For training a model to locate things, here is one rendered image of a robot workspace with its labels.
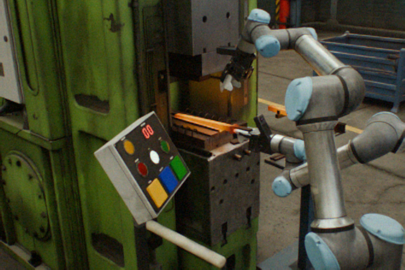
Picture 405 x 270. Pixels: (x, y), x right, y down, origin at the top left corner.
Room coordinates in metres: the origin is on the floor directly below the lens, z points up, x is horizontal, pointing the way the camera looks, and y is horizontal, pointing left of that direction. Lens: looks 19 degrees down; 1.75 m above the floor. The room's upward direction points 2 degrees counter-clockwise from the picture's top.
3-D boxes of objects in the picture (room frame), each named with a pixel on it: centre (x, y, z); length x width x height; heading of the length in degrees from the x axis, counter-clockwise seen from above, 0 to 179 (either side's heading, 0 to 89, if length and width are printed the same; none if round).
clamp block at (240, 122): (2.17, -0.15, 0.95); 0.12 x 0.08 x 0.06; 47
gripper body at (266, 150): (1.86, -0.26, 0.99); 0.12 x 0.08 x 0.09; 47
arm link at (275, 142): (1.81, -0.32, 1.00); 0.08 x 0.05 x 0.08; 137
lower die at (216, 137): (2.14, 0.08, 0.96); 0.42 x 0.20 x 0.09; 47
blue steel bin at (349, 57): (5.73, -2.10, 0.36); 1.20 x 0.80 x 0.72; 42
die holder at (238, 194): (2.19, 0.05, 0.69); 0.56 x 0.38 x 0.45; 47
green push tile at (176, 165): (1.59, 0.10, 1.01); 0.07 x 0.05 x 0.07; 162
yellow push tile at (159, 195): (1.40, 0.16, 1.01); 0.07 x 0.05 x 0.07; 162
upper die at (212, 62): (2.14, 0.08, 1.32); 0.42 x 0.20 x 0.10; 47
